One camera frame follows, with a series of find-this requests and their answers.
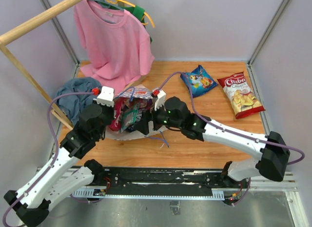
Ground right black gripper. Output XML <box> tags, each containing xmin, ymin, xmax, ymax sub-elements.
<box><xmin>133</xmin><ymin>100</ymin><xmax>182</xmax><ymax>136</ymax></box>

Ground pink snack bag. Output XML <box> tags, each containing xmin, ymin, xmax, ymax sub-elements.
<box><xmin>109</xmin><ymin>97</ymin><xmax>126</xmax><ymax>132</ymax></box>

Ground blue checkered paper bag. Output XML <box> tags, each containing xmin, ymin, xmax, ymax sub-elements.
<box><xmin>106</xmin><ymin>84</ymin><xmax>167</xmax><ymax>141</ymax></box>

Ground blue snack bag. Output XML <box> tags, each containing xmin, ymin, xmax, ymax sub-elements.
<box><xmin>180</xmin><ymin>64</ymin><xmax>217</xmax><ymax>98</ymax></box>

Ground red Chuba chips bag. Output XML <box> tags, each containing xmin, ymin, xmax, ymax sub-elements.
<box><xmin>217</xmin><ymin>72</ymin><xmax>265</xmax><ymax>119</ymax></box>

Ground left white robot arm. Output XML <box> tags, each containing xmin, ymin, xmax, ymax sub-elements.
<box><xmin>4</xmin><ymin>103</ymin><xmax>114</xmax><ymax>227</ymax></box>

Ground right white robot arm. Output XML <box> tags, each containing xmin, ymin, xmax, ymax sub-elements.
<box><xmin>137</xmin><ymin>97</ymin><xmax>290</xmax><ymax>188</ymax></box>

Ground green white snack pack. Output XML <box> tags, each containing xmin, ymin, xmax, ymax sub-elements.
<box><xmin>120</xmin><ymin>103</ymin><xmax>139</xmax><ymax>132</ymax></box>

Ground pink purple snack pouch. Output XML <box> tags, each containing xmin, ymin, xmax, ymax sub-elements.
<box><xmin>138</xmin><ymin>99</ymin><xmax>152</xmax><ymax>113</ymax></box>

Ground blue crumpled cloth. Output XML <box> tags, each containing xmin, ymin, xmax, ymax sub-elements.
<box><xmin>56</xmin><ymin>77</ymin><xmax>102</xmax><ymax>125</ymax></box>

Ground pink t-shirt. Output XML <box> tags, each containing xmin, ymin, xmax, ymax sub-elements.
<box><xmin>74</xmin><ymin>0</ymin><xmax>154</xmax><ymax>94</ymax></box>

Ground green garment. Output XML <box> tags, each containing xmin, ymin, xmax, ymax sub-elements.
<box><xmin>89</xmin><ymin>0</ymin><xmax>149</xmax><ymax>28</ymax></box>

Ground grey-blue hanger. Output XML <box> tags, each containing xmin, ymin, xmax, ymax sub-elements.
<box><xmin>87</xmin><ymin>0</ymin><xmax>124</xmax><ymax>11</ymax></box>

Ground wooden clothes rack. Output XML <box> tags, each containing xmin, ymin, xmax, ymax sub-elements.
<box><xmin>0</xmin><ymin>0</ymin><xmax>147</xmax><ymax>131</ymax></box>

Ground yellow hanger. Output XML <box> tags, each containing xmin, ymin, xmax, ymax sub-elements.
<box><xmin>106</xmin><ymin>0</ymin><xmax>155</xmax><ymax>28</ymax></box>

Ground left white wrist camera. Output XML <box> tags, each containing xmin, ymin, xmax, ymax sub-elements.
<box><xmin>96</xmin><ymin>86</ymin><xmax>114</xmax><ymax>107</ymax></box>

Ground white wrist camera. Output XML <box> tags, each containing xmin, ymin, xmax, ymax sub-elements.
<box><xmin>154</xmin><ymin>90</ymin><xmax>166</xmax><ymax>111</ymax></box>
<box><xmin>96</xmin><ymin>86</ymin><xmax>114</xmax><ymax>107</ymax></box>

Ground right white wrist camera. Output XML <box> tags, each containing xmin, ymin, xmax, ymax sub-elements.
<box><xmin>154</xmin><ymin>90</ymin><xmax>166</xmax><ymax>111</ymax></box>

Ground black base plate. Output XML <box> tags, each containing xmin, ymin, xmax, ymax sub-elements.
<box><xmin>96</xmin><ymin>167</ymin><xmax>247</xmax><ymax>197</ymax></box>

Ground grey slotted cable duct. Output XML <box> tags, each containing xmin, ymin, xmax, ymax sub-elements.
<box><xmin>72</xmin><ymin>187</ymin><xmax>225</xmax><ymax>201</ymax></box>

